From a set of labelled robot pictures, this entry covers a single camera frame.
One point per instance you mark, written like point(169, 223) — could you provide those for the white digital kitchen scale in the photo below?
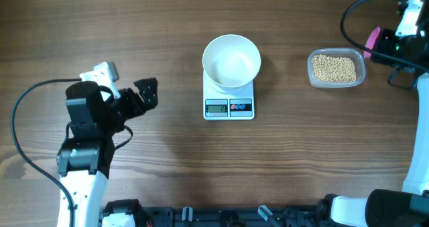
point(227, 104)

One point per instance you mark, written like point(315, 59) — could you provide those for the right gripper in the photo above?
point(386, 38)

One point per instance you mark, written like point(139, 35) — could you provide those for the soybeans pile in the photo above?
point(333, 69)

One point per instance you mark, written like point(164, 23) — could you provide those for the white bowl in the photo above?
point(231, 61)

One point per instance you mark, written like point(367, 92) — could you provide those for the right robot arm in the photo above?
point(408, 207)

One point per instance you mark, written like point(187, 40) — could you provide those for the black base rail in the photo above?
point(132, 213)

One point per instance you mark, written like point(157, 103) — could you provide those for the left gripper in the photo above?
point(150, 98)

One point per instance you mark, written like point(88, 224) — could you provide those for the pink measuring scoop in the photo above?
point(370, 43)

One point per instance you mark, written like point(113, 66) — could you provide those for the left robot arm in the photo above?
point(84, 159)

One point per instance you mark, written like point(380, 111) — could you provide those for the clear plastic container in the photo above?
point(354, 55)

